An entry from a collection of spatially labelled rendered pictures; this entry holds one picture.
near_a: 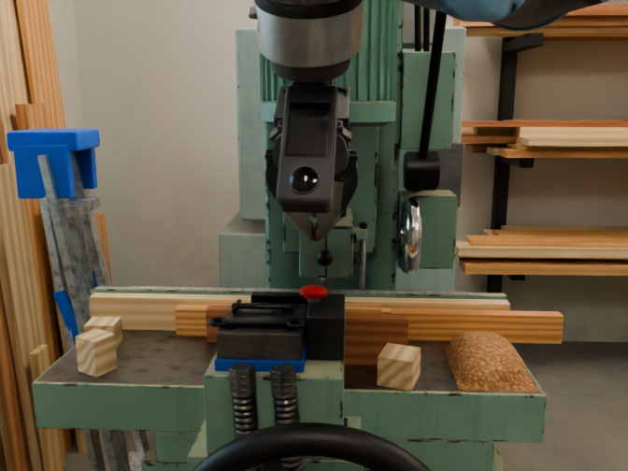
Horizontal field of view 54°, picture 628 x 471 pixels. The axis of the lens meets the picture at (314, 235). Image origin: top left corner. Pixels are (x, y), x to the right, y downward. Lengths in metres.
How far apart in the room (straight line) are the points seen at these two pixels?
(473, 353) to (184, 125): 2.56
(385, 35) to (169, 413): 0.52
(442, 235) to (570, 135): 1.83
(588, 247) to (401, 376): 2.23
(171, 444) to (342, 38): 0.51
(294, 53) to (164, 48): 2.69
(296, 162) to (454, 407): 0.36
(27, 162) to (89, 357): 0.80
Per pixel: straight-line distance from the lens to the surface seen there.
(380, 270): 1.04
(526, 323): 0.89
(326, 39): 0.51
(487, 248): 2.74
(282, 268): 1.04
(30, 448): 2.23
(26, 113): 2.33
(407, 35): 1.10
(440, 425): 0.76
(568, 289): 3.43
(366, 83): 0.75
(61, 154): 1.49
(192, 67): 3.16
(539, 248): 2.80
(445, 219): 1.00
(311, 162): 0.52
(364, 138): 0.90
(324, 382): 0.62
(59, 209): 1.50
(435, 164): 0.94
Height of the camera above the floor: 1.22
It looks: 12 degrees down
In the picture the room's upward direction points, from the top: straight up
